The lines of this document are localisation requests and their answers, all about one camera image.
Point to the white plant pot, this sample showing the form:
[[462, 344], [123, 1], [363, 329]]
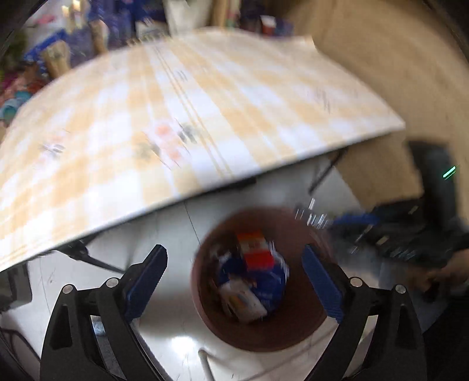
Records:
[[183, 14]]

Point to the stack of blue gift boxes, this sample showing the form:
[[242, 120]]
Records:
[[66, 47]]

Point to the red cigarette pack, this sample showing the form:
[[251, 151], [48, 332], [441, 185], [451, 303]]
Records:
[[254, 252]]

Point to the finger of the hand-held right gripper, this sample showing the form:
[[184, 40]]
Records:
[[355, 219], [373, 241]]

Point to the red paper cup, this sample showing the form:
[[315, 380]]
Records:
[[268, 25]]

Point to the person's right hand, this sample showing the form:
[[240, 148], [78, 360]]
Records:
[[454, 271]]

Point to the dark box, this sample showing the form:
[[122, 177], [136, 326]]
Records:
[[14, 289]]

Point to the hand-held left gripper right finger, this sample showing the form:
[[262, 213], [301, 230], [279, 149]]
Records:
[[322, 282]]

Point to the black table leg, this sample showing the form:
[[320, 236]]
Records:
[[91, 258], [326, 172]]

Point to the blue box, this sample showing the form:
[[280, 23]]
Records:
[[271, 285]]

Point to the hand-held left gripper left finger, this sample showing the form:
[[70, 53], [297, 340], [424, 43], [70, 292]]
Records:
[[146, 278]]

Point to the brown plastic bin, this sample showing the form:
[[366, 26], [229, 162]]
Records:
[[293, 329]]

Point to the checked floral tablecloth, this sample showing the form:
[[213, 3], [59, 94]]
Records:
[[146, 110]]

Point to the white printed packet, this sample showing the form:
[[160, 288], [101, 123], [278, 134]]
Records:
[[242, 300]]

